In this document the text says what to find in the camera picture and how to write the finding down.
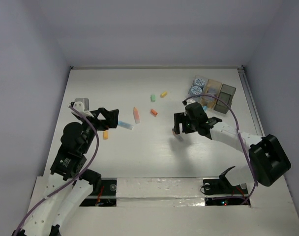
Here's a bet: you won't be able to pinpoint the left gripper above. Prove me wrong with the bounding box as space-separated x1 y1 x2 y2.
79 107 119 152

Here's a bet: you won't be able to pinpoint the orange eraser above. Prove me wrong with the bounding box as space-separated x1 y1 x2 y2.
150 109 158 116

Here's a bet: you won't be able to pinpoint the blue lid jar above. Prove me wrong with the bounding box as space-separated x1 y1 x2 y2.
193 77 206 88
188 86 203 102

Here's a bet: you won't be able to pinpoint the clear jar blue clips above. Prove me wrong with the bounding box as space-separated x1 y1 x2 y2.
207 86 219 96

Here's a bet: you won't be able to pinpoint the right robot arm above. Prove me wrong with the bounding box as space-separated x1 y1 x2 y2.
173 102 292 193

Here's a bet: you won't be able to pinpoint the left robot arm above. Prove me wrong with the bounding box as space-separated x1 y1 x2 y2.
13 102 119 236

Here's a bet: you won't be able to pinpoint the blue pencil-shaped highlighter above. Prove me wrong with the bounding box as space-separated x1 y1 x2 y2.
118 120 133 130

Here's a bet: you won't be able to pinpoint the orange-yellow eraser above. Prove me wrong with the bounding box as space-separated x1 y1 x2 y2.
103 130 109 140

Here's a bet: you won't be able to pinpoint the pink pencil-shaped highlighter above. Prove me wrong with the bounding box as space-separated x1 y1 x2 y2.
133 107 140 124

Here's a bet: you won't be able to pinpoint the yellow eraser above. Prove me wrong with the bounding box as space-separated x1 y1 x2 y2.
160 92 167 98

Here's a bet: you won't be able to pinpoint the green eraser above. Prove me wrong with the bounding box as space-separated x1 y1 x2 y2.
150 94 156 102

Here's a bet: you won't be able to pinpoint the clear plastic bin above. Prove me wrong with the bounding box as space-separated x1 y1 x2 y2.
188 75 209 103

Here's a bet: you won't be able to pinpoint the amber plastic bin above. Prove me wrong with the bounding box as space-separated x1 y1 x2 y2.
201 79 223 109

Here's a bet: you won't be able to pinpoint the grey plastic bin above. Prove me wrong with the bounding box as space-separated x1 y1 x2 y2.
214 84 236 114

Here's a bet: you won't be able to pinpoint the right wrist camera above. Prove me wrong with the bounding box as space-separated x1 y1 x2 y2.
182 98 196 106

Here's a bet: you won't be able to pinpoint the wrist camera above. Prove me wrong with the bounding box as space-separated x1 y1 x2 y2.
68 98 91 117
182 98 196 106

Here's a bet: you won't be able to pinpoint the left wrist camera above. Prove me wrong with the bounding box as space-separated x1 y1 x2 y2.
68 98 91 117

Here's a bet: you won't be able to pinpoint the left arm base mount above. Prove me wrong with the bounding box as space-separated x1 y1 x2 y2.
80 178 117 207

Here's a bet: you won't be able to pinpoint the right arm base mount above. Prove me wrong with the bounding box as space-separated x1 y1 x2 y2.
200 178 250 206

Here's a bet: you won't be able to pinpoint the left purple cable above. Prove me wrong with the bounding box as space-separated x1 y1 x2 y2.
11 105 100 236

